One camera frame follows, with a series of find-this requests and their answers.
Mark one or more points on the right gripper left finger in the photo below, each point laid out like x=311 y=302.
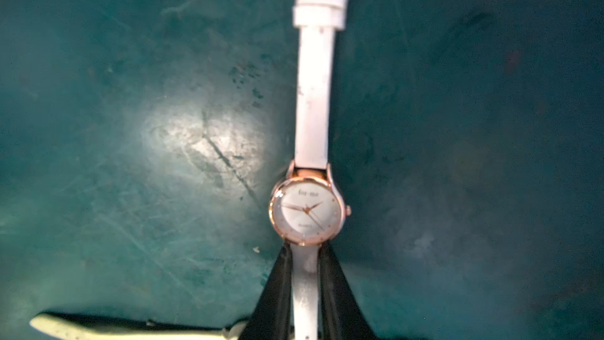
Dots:
x=271 y=317

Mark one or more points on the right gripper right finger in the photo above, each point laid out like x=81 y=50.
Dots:
x=341 y=315

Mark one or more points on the white strap watch right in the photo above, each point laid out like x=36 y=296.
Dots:
x=306 y=209

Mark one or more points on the gold strap watch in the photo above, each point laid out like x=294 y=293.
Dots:
x=64 y=326

